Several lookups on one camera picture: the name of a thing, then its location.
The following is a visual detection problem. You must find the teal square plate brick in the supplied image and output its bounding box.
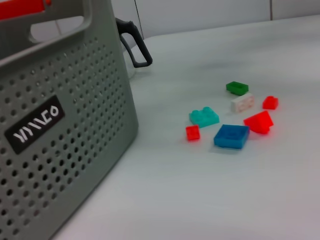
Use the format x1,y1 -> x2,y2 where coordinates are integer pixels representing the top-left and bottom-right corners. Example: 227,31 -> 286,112
188,106 -> 221,129

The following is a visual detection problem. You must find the blue square brick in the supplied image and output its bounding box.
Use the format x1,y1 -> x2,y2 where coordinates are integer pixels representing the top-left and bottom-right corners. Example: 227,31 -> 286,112
213,124 -> 250,150

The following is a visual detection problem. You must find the orange-red sloped brick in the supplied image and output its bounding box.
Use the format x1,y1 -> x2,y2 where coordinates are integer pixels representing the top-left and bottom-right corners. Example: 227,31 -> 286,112
243,110 -> 275,135

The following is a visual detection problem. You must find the grey perforated storage bin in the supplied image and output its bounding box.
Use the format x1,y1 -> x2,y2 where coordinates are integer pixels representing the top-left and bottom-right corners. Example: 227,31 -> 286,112
0,0 -> 140,240

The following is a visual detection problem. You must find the small red brick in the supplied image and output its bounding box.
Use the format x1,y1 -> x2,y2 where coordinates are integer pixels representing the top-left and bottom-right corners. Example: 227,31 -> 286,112
262,95 -> 280,111
185,124 -> 201,142

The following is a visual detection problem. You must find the green thick brick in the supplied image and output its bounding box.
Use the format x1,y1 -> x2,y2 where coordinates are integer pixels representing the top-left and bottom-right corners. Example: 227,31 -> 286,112
226,81 -> 250,96

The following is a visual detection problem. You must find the white brick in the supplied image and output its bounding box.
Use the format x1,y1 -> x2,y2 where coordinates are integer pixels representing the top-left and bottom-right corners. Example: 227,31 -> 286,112
231,92 -> 256,113

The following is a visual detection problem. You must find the glass carafe black handle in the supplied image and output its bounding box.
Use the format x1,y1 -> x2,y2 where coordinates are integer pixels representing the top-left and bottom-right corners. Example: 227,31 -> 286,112
115,17 -> 153,78

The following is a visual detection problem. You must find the thin grey background cable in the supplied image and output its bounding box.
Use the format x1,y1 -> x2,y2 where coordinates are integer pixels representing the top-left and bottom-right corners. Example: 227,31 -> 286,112
134,0 -> 145,40

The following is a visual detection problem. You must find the orange bin handle clip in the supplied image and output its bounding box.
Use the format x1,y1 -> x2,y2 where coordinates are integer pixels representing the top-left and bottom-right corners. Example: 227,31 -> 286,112
0,0 -> 53,20

